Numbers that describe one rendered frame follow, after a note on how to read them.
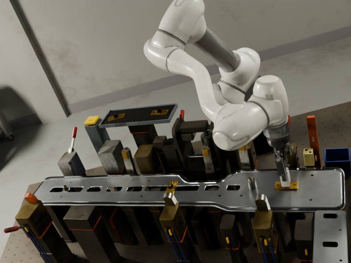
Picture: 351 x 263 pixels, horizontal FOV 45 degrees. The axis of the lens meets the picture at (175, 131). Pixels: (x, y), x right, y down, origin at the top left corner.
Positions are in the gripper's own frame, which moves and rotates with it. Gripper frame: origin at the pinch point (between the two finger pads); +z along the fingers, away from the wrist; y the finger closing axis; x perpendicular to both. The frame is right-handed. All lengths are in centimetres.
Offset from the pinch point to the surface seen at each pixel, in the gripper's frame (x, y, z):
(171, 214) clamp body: -39.3, 19.2, 0.1
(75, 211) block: -84, 16, 2
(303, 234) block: 6.7, 21.2, 6.5
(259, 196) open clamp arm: -5.9, 17.7, -7.2
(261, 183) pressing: -9.7, -2.0, 4.6
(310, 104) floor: -10, -215, 105
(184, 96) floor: -140, -252, 106
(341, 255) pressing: 18.4, 30.7, 4.4
